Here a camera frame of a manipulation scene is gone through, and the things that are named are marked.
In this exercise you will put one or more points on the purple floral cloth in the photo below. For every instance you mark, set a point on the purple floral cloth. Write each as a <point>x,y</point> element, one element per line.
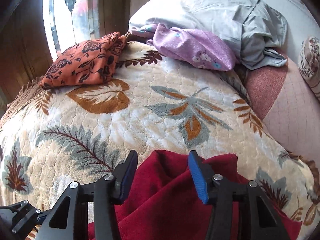
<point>190,45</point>

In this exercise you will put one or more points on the leaf-print plush blanket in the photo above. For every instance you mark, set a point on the leaf-print plush blanket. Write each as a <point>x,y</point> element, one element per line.
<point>150,130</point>

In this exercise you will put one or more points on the window with frosted pane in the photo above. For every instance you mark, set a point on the window with frosted pane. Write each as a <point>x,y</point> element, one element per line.
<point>82,5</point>

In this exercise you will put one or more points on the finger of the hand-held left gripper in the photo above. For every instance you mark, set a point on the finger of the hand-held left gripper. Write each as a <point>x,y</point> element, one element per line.
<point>22,217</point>

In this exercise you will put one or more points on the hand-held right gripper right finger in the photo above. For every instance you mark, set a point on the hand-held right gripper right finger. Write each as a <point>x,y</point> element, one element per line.
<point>198,180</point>

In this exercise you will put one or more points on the pink quilted mattress cover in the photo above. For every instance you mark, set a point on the pink quilted mattress cover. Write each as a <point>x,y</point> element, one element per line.
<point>295,105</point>

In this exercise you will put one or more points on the orange floral cushion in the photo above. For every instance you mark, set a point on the orange floral cushion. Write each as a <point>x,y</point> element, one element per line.
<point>82,62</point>

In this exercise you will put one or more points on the wooden headboard panel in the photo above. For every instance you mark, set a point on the wooden headboard panel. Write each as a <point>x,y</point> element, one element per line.
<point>22,55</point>

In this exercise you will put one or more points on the grey pillow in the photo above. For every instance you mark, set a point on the grey pillow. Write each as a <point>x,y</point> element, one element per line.
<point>200,10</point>

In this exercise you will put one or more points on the striped floral rolled quilt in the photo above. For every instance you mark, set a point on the striped floral rolled quilt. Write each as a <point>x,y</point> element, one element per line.
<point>311,62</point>

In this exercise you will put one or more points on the dark red garment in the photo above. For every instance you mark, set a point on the dark red garment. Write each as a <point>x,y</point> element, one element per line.
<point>165,200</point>

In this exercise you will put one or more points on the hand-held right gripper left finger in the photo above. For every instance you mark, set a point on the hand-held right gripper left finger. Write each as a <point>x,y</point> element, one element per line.
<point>128,177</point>

